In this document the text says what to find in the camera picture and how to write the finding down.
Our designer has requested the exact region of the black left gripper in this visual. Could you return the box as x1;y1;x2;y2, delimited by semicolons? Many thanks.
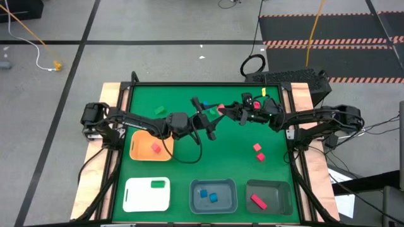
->
188;105;227;142

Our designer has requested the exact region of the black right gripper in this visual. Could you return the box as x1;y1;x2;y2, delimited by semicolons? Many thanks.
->
222;105;273;126

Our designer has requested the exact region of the green table mat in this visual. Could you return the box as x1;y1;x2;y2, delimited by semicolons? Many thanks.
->
112;84;300;224

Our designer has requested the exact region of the black perforated computer tower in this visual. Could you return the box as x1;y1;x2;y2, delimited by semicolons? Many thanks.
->
244;67;333;107

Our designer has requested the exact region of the blue-grey plastic bin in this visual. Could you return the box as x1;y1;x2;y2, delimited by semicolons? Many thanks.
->
189;178;239;215

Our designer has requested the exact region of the dark grey plastic bin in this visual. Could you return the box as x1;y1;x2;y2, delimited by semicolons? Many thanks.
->
245;179;294;216

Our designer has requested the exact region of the black power adapter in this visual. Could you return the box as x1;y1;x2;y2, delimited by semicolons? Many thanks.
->
324;134;339;150

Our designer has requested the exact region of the white plastic tray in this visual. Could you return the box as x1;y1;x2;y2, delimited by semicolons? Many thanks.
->
122;177;171;213

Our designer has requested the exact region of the black hazard-striped floor mat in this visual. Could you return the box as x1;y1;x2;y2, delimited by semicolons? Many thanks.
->
258;11;404;84

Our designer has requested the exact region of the white paper sheet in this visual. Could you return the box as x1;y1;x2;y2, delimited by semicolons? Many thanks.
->
327;166;356;219

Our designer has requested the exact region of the grey box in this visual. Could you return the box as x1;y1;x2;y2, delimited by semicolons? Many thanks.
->
383;185;404;227

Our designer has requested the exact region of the black box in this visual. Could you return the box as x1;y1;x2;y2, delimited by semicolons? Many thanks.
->
0;0;44;23

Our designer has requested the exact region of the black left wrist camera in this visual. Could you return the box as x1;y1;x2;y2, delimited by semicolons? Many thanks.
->
190;96;203;113

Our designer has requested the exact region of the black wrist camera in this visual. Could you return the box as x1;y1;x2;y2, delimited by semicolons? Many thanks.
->
190;96;203;113
241;92;254;107

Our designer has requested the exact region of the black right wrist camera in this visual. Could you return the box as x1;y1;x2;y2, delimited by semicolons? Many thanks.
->
241;92;254;107

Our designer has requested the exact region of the black coiled cable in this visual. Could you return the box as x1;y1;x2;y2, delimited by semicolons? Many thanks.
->
239;0;268;78

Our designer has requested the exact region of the black looped cable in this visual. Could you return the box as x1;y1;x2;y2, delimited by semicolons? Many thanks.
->
163;125;203;165

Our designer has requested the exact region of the thin black cable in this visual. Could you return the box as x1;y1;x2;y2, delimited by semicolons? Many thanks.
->
217;0;241;10

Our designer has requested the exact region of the yellow cable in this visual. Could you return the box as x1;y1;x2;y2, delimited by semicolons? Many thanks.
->
305;0;326;68

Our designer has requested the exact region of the grey post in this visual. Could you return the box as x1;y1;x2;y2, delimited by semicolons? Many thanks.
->
398;100;404;192

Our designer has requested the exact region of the orange cable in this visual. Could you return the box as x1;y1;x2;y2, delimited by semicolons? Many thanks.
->
0;4;61;64

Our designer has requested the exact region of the white cable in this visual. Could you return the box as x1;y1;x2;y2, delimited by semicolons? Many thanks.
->
4;0;55;72

